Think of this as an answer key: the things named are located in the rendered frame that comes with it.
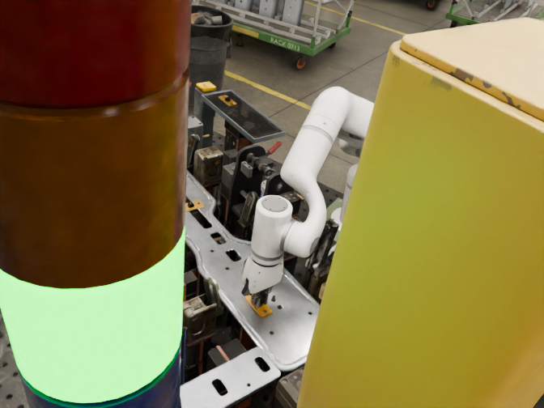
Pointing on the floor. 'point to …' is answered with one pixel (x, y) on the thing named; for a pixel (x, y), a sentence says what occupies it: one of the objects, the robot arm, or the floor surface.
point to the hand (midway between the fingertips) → (259, 297)
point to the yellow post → (442, 232)
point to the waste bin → (209, 47)
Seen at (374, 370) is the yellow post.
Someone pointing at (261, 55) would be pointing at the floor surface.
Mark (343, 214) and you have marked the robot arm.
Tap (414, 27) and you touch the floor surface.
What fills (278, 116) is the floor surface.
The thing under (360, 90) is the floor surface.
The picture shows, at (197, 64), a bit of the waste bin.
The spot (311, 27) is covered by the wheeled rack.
